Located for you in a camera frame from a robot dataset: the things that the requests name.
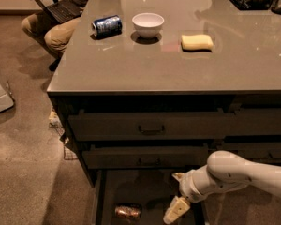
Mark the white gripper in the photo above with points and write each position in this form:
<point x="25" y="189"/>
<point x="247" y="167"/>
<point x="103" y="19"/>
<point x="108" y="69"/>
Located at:
<point x="188" y="185"/>

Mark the orange soda can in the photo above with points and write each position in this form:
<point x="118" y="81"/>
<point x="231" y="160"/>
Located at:
<point x="128" y="211"/>

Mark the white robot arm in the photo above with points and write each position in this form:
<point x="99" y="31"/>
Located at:
<point x="223" y="172"/>

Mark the blue soda can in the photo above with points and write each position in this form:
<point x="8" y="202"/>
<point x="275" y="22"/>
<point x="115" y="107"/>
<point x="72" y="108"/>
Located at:
<point x="107" y="26"/>

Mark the right cabinet drawers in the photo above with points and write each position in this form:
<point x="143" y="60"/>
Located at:
<point x="255" y="129"/>

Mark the yellow sponge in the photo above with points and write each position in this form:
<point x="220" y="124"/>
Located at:
<point x="196" y="42"/>

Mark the white bowl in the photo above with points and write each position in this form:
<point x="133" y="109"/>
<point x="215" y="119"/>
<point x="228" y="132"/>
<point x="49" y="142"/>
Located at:
<point x="147" y="25"/>

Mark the seated person in khakis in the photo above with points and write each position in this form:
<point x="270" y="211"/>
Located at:
<point x="51" y="35"/>

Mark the black laptop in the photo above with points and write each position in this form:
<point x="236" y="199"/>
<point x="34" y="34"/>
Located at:
<point x="62" y="11"/>

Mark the middle drawer with handle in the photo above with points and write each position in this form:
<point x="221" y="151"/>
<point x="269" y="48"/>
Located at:
<point x="145" y="157"/>

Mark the drawer with handle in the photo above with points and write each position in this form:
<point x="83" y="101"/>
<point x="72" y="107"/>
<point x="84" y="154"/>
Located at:
<point x="145" y="157"/>
<point x="124" y="126"/>

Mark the top drawer with handle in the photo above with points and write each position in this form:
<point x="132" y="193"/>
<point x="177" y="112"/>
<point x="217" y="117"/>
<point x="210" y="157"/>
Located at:
<point x="124" y="126"/>

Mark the wire rack on floor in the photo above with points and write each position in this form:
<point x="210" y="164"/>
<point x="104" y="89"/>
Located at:
<point x="69" y="150"/>

